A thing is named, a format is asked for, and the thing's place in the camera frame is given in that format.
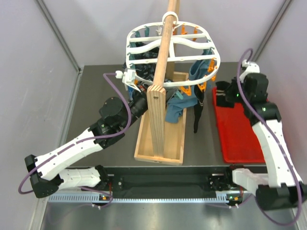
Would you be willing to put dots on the wooden hanger stand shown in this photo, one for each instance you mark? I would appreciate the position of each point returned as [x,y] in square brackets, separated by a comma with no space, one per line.
[159,141]

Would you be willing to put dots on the red plastic tray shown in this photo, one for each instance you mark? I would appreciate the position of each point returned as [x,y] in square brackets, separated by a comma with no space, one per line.
[239,144]

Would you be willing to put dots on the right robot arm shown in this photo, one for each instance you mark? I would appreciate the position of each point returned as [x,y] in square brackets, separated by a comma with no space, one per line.
[281,187]

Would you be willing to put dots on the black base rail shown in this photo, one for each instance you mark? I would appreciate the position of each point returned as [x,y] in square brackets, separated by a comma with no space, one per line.
[167,182]

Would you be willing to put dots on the blue ribbed sock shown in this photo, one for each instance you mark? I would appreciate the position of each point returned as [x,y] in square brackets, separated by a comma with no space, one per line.
[175,105]

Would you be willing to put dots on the black patterned sock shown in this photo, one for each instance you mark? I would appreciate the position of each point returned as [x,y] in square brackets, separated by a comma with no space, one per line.
[146,71]

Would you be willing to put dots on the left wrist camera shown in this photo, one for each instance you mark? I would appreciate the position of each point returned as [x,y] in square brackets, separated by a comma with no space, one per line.
[128,78]

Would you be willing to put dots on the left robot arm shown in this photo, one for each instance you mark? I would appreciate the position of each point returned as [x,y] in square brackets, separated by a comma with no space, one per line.
[51,172]

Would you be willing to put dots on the white round clip hanger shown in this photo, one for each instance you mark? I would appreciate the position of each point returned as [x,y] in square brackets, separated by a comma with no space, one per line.
[200,40]

